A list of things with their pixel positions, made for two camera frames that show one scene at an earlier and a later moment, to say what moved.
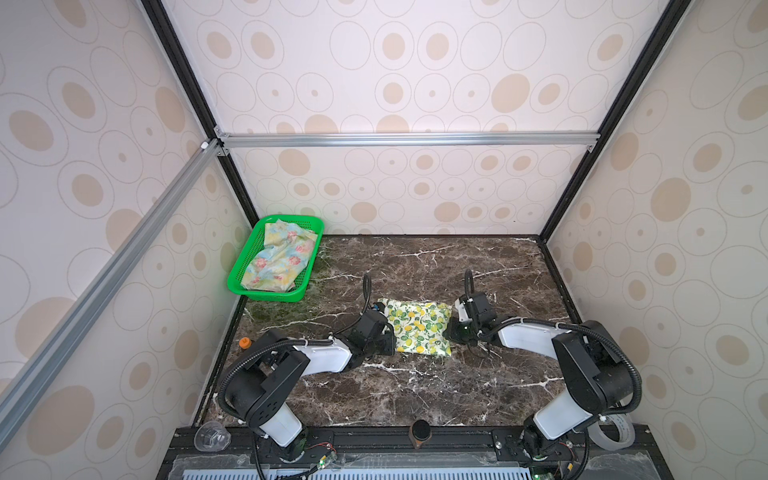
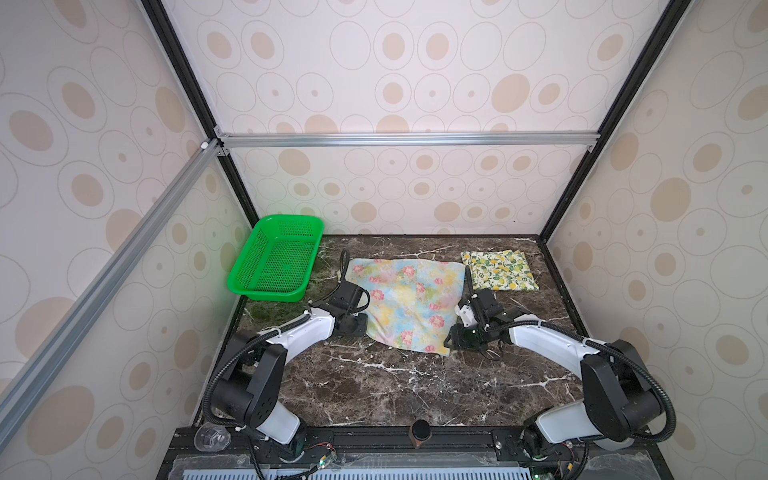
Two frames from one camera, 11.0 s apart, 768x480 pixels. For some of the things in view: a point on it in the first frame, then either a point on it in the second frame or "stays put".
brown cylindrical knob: [420, 433] stays put
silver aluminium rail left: [53, 353] stays put
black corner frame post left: [184, 72] stays put
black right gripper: [450, 332] stays put
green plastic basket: [274, 262] stays put
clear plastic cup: [212, 437] stays put
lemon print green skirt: [419, 326] to [500, 270]
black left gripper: [389, 339] to [362, 326]
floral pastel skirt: [287, 250] to [411, 302]
